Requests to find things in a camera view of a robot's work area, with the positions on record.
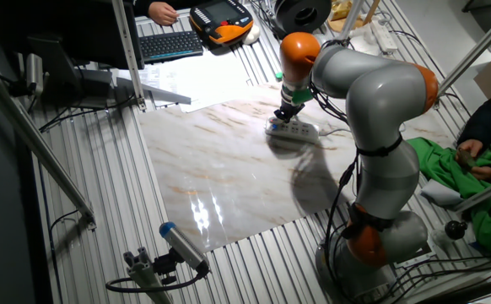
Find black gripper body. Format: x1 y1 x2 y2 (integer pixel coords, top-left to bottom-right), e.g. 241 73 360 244
278 100 306 119

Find white power strip with USB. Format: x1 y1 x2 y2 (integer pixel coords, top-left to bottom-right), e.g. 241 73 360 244
264 116 321 145

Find black smartphone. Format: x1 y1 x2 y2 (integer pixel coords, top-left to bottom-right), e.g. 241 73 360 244
457 148 478 172

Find plain white power strip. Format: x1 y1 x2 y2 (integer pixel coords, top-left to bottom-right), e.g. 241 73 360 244
370 19 399 54

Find person's bare hand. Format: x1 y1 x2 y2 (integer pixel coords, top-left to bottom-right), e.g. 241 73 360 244
147 0 180 26
455 138 484 164
468 166 491 182

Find marble pattern board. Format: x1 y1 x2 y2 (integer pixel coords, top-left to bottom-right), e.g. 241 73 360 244
138 78 456 254

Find white printed paper sheets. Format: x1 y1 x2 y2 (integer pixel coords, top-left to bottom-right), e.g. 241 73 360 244
138 50 255 114

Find white computer mouse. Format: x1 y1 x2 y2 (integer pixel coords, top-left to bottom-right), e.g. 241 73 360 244
240 24 262 46

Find black filament spool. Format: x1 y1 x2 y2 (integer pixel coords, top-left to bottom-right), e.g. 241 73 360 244
273 0 333 39

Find light wooden board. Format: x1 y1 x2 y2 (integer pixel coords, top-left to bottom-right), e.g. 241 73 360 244
327 0 381 34

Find orange black teach pendant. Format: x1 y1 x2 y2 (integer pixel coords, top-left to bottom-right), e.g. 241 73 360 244
188 0 255 46

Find flat grey metal bar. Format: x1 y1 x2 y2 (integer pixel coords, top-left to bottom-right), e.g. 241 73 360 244
116 77 192 106

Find black keyboard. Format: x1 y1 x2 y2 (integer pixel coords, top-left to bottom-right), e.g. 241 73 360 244
138 30 205 65

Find white folded cloth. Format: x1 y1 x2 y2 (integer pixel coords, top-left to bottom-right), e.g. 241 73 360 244
420 179 464 208

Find black computer monitor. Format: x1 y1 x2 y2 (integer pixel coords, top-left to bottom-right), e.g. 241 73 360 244
25 0 145 111

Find black round knob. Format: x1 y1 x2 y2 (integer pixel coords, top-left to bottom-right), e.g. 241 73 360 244
444 220 469 241

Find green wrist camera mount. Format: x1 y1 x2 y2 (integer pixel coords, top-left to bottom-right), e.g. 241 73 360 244
274 70 315 106

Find grey power strip cable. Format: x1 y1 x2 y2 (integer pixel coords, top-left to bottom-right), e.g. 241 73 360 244
319 122 407 138

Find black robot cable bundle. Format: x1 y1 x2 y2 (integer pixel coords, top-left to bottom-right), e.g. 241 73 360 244
308 79 363 304

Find aluminium upright post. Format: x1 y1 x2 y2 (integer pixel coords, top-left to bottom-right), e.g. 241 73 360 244
337 0 365 42

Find silver camera with blue end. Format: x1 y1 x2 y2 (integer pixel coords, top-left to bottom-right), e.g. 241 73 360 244
159 221 211 275

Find aluminium frame bar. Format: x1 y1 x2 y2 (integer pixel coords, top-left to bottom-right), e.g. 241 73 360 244
111 0 148 111
454 171 491 214
0 58 98 231
437 2 491 98

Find short aluminium camera mount profile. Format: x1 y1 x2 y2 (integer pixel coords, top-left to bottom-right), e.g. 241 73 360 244
122 247 175 304

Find black camera cable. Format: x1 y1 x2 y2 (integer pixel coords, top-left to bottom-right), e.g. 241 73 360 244
105 261 211 294

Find small silver camera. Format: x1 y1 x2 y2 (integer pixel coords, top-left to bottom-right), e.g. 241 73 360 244
24 52 45 97

